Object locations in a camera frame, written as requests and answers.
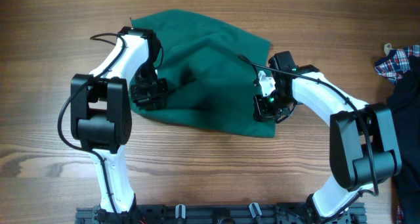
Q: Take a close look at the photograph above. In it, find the green t-shirt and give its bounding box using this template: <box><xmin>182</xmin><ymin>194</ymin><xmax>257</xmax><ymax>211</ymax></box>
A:
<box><xmin>131</xmin><ymin>9</ymin><xmax>276</xmax><ymax>138</ymax></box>

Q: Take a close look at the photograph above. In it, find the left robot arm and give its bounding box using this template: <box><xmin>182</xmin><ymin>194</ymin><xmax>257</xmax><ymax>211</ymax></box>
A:
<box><xmin>67</xmin><ymin>27</ymin><xmax>169</xmax><ymax>218</ymax></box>

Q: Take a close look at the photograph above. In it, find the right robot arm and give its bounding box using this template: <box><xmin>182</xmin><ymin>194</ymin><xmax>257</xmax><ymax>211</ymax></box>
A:
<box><xmin>241</xmin><ymin>51</ymin><xmax>402</xmax><ymax>223</ymax></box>

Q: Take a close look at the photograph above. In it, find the plaid shirt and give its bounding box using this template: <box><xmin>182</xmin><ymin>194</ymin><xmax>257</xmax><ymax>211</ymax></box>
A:
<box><xmin>374</xmin><ymin>43</ymin><xmax>419</xmax><ymax>85</ymax></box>

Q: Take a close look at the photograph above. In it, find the dark navy garment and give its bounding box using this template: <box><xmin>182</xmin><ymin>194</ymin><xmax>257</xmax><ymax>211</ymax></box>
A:
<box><xmin>387</xmin><ymin>56</ymin><xmax>419</xmax><ymax>223</ymax></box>

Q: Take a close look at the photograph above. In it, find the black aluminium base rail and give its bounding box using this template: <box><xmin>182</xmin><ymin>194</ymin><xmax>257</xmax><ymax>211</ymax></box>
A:
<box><xmin>74</xmin><ymin>202</ymin><xmax>368</xmax><ymax>224</ymax></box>

